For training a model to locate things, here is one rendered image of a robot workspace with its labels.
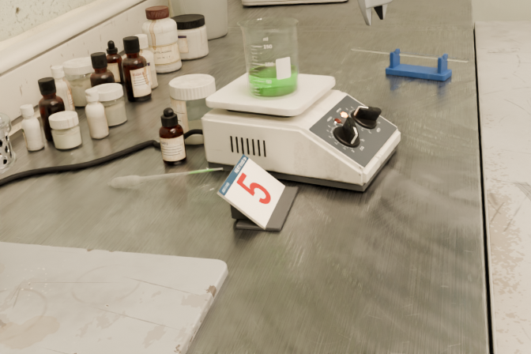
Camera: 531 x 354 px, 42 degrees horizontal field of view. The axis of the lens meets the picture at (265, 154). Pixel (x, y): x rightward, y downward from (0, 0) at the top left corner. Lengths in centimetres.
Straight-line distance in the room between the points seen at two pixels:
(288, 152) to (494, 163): 23
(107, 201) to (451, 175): 38
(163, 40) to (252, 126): 48
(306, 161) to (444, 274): 21
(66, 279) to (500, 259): 38
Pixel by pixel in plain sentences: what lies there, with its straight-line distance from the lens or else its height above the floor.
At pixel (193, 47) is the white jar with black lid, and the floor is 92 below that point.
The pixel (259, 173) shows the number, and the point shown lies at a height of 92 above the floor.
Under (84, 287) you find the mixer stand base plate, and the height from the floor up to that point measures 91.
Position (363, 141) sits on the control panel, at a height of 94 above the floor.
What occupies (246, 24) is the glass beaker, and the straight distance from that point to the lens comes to 79.
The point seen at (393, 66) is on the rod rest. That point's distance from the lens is 113.
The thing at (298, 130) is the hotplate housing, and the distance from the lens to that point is 74.
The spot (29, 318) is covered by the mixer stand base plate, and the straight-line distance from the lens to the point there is 61.
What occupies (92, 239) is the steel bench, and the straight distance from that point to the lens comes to 72.
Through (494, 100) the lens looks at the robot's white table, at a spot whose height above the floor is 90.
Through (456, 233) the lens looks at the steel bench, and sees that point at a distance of 68.
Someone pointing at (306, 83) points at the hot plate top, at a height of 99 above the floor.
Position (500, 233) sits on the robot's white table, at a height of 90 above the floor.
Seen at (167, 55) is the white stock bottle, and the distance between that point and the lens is 122.
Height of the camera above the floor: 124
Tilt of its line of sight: 24 degrees down
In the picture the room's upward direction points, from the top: 5 degrees counter-clockwise
